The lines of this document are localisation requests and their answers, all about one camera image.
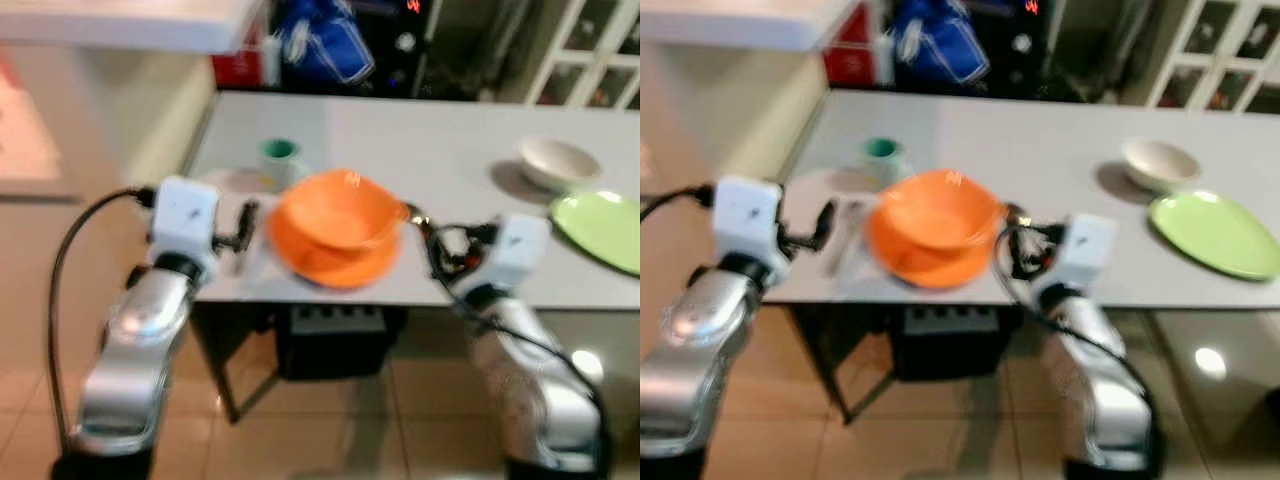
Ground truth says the green cup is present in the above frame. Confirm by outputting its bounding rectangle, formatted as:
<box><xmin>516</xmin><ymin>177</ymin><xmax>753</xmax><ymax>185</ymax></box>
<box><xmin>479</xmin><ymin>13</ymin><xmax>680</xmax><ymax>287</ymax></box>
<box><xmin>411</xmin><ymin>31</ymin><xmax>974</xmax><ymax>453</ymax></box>
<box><xmin>257</xmin><ymin>137</ymin><xmax>303</xmax><ymax>188</ymax></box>
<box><xmin>861</xmin><ymin>136</ymin><xmax>908</xmax><ymax>187</ymax></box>

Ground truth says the orange bowl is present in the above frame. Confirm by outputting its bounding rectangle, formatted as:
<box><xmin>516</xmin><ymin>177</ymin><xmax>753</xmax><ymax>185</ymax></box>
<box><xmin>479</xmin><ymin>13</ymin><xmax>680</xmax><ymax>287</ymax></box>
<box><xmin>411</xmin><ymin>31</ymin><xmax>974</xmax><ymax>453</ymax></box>
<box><xmin>272</xmin><ymin>168</ymin><xmax>409</xmax><ymax>253</ymax></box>
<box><xmin>872</xmin><ymin>168</ymin><xmax>1007</xmax><ymax>253</ymax></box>

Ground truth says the orange plate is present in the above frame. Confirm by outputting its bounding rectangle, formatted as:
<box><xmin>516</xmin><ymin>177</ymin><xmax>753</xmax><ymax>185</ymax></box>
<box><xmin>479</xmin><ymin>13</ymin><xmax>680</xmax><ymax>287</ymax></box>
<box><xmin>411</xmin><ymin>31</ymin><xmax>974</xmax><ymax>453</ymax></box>
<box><xmin>266</xmin><ymin>212</ymin><xmax>403</xmax><ymax>292</ymax></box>
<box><xmin>866</xmin><ymin>212</ymin><xmax>1001</xmax><ymax>292</ymax></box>

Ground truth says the black box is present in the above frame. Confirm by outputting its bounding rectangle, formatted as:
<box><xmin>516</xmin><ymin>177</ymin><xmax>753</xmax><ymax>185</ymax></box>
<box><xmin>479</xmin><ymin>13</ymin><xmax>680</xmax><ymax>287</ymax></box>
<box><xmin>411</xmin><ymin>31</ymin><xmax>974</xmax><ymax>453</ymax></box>
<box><xmin>884</xmin><ymin>305</ymin><xmax>1027</xmax><ymax>382</ymax></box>
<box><xmin>274</xmin><ymin>305</ymin><xmax>408</xmax><ymax>382</ymax></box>

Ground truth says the white bowl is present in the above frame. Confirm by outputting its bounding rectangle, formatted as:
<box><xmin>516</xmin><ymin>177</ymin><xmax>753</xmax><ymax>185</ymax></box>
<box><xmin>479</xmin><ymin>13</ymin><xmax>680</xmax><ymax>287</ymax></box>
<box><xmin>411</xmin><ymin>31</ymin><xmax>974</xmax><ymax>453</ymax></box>
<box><xmin>517</xmin><ymin>137</ymin><xmax>604</xmax><ymax>194</ymax></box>
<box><xmin>1119</xmin><ymin>137</ymin><xmax>1202</xmax><ymax>194</ymax></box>

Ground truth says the light green plate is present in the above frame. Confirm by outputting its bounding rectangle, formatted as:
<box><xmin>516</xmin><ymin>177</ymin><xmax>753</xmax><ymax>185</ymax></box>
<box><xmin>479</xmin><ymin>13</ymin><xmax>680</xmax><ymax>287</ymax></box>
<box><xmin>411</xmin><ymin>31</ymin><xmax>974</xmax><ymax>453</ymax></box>
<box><xmin>549</xmin><ymin>189</ymin><xmax>641</xmax><ymax>277</ymax></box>
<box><xmin>1147</xmin><ymin>189</ymin><xmax>1280</xmax><ymax>282</ymax></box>

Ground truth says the red box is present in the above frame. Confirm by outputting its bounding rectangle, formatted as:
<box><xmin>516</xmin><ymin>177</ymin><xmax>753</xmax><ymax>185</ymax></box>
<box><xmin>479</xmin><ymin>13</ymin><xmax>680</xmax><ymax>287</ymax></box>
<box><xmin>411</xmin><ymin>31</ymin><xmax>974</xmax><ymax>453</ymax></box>
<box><xmin>211</xmin><ymin>22</ymin><xmax>282</xmax><ymax>90</ymax></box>
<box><xmin>821</xmin><ymin>4</ymin><xmax>897</xmax><ymax>90</ymax></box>

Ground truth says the blue bag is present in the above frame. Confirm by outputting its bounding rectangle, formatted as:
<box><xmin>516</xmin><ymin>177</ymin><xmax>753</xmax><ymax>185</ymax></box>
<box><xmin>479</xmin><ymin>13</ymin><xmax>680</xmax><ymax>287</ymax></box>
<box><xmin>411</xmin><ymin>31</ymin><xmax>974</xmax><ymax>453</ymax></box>
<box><xmin>278</xmin><ymin>0</ymin><xmax>378</xmax><ymax>87</ymax></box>
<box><xmin>892</xmin><ymin>0</ymin><xmax>988</xmax><ymax>87</ymax></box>

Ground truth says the black oven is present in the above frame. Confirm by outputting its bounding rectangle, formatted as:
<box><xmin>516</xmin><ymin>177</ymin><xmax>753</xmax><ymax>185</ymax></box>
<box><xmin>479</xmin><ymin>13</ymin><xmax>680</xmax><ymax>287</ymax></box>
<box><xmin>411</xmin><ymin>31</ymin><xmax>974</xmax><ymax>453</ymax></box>
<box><xmin>368</xmin><ymin>0</ymin><xmax>443</xmax><ymax>98</ymax></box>
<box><xmin>983</xmin><ymin>0</ymin><xmax>1053</xmax><ymax>98</ymax></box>

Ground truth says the white counter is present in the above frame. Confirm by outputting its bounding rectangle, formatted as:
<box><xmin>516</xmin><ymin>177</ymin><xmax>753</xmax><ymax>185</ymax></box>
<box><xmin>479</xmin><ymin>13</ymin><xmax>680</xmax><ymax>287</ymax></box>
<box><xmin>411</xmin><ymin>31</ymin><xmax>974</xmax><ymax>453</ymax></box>
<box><xmin>640</xmin><ymin>0</ymin><xmax>863</xmax><ymax>54</ymax></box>
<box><xmin>0</xmin><ymin>0</ymin><xmax>267</xmax><ymax>55</ymax></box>

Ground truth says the white glass-door cabinet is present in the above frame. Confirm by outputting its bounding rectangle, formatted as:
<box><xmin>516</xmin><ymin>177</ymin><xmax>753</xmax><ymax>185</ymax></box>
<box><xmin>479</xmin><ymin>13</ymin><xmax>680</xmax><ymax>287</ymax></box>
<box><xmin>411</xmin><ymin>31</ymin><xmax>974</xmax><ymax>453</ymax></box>
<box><xmin>1144</xmin><ymin>0</ymin><xmax>1280</xmax><ymax>115</ymax></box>
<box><xmin>524</xmin><ymin>0</ymin><xmax>641</xmax><ymax>111</ymax></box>

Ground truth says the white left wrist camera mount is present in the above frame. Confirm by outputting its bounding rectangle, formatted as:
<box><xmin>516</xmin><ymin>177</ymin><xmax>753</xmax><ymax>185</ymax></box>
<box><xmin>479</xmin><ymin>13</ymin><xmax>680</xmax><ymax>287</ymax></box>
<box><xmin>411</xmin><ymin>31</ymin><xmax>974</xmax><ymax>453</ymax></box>
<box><xmin>712</xmin><ymin>176</ymin><xmax>787</xmax><ymax>264</ymax></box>
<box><xmin>150</xmin><ymin>177</ymin><xmax>222</xmax><ymax>264</ymax></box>

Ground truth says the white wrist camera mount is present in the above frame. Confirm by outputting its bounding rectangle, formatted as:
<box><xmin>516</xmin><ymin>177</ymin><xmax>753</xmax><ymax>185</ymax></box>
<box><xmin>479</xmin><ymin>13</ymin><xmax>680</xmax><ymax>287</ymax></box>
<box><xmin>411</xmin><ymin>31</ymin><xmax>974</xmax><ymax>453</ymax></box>
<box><xmin>480</xmin><ymin>214</ymin><xmax>552</xmax><ymax>293</ymax></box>
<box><xmin>712</xmin><ymin>176</ymin><xmax>787</xmax><ymax>264</ymax></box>
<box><xmin>1048</xmin><ymin>212</ymin><xmax>1120</xmax><ymax>293</ymax></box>
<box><xmin>150</xmin><ymin>177</ymin><xmax>222</xmax><ymax>264</ymax></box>

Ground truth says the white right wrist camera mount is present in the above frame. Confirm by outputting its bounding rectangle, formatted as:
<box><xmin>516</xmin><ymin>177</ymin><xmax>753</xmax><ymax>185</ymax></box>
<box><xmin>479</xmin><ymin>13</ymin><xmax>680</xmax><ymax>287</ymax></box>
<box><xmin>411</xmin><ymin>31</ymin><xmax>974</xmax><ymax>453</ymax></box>
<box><xmin>480</xmin><ymin>214</ymin><xmax>552</xmax><ymax>293</ymax></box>
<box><xmin>1048</xmin><ymin>212</ymin><xmax>1120</xmax><ymax>293</ymax></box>

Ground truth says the black table frame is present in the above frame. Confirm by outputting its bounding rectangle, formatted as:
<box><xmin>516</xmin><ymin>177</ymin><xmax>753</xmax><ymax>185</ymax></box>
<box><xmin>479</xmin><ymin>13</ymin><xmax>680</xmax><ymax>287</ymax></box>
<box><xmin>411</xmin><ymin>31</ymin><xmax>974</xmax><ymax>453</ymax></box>
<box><xmin>188</xmin><ymin>304</ymin><xmax>283</xmax><ymax>424</ymax></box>
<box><xmin>788</xmin><ymin>304</ymin><xmax>893</xmax><ymax>424</ymax></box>

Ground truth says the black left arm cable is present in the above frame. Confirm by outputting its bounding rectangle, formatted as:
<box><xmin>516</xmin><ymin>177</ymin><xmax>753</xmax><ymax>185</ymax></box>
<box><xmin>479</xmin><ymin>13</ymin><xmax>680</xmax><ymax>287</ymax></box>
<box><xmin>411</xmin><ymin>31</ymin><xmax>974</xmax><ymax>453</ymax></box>
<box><xmin>640</xmin><ymin>184</ymin><xmax>717</xmax><ymax>223</ymax></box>
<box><xmin>45</xmin><ymin>187</ymin><xmax>154</xmax><ymax>446</ymax></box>

